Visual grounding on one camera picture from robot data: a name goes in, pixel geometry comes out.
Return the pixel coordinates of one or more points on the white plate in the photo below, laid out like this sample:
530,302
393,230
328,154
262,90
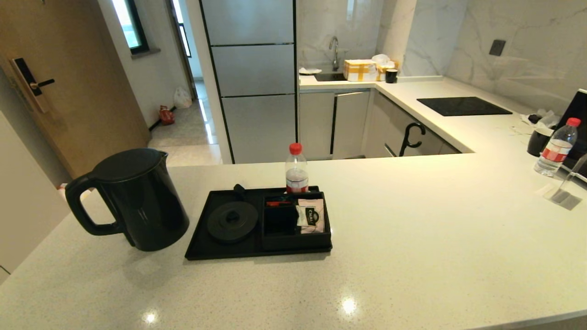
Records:
309,71

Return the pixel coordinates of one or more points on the white crumpled bag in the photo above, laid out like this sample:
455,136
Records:
380,58

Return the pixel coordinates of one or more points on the silver refrigerator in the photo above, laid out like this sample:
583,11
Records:
257,68

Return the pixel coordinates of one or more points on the white crumpled tissue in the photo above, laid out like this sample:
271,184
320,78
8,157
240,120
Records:
548,119

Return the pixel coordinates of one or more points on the chrome faucet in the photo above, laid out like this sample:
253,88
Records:
336,48

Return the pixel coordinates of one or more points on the round black kettle base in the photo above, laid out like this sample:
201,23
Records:
232,222

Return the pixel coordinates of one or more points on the grey sink base cabinet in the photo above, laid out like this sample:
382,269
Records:
316,123

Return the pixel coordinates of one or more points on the black curved hook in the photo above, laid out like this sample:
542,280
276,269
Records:
406,140

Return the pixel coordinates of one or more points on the small box yellow tape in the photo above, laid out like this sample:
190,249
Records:
384,72

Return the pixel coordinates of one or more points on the small black object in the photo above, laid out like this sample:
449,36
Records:
534,118

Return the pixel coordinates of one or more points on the translucent bag colourful contents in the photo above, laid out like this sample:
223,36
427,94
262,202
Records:
85,192

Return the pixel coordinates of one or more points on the black compartment organizer box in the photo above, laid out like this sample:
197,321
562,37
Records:
279,238

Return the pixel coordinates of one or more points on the black induction cooktop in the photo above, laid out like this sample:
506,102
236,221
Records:
463,106

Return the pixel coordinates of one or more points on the white plastic bag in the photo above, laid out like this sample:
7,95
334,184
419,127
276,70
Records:
182,97

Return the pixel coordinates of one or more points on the dark wall socket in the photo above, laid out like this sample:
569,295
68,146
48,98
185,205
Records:
497,47

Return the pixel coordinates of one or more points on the black electric kettle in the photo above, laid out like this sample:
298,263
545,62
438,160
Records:
146,201

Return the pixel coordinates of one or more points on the clear water bottle red cap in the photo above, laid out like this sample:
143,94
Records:
555,152
296,176

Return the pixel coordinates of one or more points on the dark kitchen sink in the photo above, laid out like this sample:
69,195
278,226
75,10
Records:
330,77

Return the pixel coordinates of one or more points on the beige tea bag sachet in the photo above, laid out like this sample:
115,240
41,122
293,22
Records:
311,215

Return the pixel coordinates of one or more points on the brown wooden door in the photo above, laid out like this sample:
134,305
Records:
87,91

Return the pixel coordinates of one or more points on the cardboard box yellow tape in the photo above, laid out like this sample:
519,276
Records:
360,70

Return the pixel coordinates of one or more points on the grey cooktop base cabinet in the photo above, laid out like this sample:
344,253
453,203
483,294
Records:
390,123

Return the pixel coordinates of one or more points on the red bag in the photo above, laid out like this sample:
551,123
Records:
166,115

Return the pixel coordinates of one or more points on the dark framed window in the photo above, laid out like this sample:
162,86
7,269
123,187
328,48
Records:
130,23

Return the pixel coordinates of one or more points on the red sachet packet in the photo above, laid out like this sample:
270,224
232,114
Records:
277,203

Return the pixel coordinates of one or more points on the black monitor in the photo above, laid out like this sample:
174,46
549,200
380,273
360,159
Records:
578,114

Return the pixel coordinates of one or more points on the black serving tray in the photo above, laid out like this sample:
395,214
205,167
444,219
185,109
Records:
247,250

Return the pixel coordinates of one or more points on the black mug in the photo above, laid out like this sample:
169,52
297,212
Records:
391,76
537,143

